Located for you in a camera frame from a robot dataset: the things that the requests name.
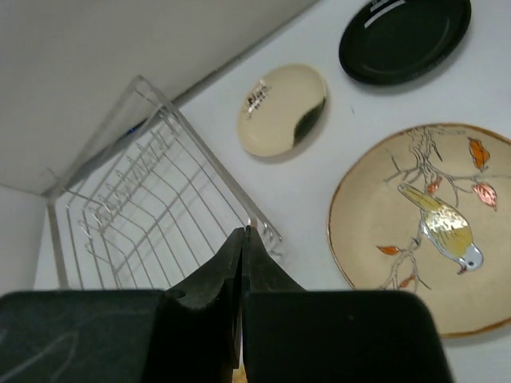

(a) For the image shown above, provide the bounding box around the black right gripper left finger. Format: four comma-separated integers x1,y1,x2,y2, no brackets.
165,227,244,377

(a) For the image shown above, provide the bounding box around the beige bird painted plate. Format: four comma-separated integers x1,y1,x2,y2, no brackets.
327,123,510,338

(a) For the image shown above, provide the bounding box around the metal wire dish rack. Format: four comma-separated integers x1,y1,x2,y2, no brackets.
47,76,283,290

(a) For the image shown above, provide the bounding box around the black round plate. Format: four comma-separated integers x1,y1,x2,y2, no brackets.
338,0,472,86

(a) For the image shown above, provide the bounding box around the cream oval dish green patch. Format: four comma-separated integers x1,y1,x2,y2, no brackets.
236,63,328,158

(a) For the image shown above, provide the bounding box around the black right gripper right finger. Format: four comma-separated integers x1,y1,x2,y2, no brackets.
242,226,304,293

